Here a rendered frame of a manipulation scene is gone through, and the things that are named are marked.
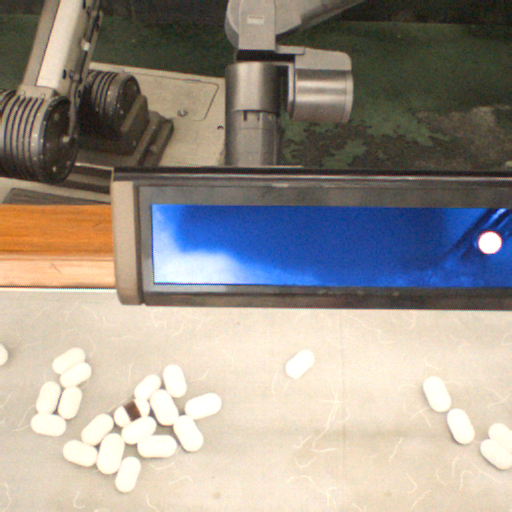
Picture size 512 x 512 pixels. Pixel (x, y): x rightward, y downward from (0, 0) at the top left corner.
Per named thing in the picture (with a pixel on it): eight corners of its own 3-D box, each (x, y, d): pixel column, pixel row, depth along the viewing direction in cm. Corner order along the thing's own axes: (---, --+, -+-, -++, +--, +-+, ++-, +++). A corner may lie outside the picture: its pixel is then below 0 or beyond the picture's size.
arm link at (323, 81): (234, 11, 73) (239, -11, 65) (339, 15, 74) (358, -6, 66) (232, 123, 75) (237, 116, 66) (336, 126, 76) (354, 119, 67)
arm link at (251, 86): (223, 67, 73) (226, 50, 67) (288, 69, 73) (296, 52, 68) (223, 132, 72) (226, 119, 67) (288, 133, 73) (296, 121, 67)
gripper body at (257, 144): (304, 184, 66) (304, 109, 67) (199, 184, 67) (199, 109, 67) (300, 192, 73) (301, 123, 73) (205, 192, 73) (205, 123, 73)
